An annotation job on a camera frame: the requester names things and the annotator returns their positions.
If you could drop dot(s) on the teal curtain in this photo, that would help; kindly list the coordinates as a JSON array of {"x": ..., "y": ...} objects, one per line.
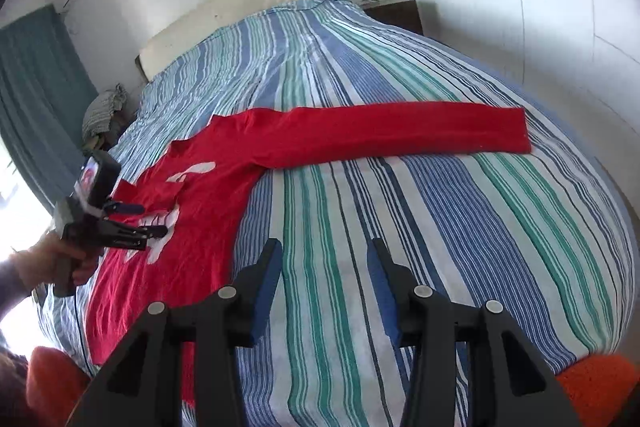
[{"x": 40, "y": 97}]

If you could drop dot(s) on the dark wooden nightstand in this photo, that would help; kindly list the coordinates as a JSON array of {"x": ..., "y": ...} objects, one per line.
[{"x": 395, "y": 14}]

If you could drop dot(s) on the cream padded headboard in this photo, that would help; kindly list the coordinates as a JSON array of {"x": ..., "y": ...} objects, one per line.
[{"x": 240, "y": 7}]

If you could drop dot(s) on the red sweater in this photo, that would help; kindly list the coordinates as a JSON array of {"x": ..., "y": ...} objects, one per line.
[{"x": 210, "y": 207}]

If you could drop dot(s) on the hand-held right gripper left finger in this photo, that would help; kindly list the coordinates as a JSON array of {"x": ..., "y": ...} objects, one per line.
[{"x": 267, "y": 279}]

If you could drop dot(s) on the striped bed sheet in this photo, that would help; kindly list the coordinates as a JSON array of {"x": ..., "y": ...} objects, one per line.
[{"x": 380, "y": 187}]

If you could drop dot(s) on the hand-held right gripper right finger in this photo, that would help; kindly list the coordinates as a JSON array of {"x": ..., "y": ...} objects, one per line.
[{"x": 381, "y": 287}]

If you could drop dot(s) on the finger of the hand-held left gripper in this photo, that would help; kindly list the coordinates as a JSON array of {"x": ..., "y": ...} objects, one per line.
[
  {"x": 140, "y": 234},
  {"x": 125, "y": 208}
]

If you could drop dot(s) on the person's left hand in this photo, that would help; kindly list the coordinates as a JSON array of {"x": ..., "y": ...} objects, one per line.
[{"x": 47, "y": 257}]

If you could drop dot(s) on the pile of checked clothes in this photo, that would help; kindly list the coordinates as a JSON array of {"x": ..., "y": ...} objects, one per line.
[{"x": 102, "y": 112}]

